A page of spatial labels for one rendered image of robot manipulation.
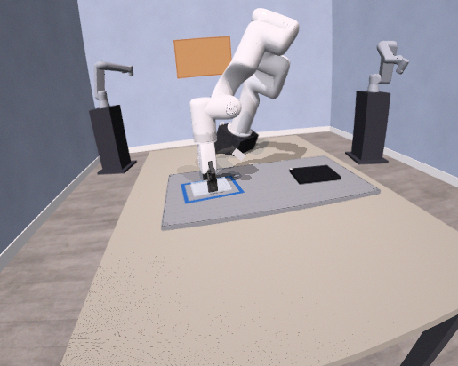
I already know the blue tape outline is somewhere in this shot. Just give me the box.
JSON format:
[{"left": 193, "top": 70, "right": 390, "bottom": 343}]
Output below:
[{"left": 181, "top": 176, "right": 244, "bottom": 203}]

